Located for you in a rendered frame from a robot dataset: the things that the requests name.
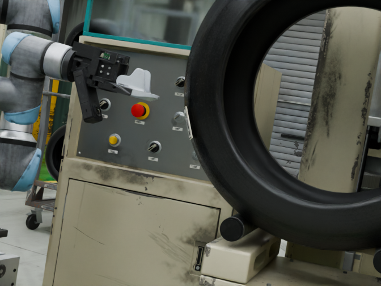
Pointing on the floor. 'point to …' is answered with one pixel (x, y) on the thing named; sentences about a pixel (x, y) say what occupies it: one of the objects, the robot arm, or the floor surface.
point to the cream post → (339, 111)
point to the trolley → (56, 150)
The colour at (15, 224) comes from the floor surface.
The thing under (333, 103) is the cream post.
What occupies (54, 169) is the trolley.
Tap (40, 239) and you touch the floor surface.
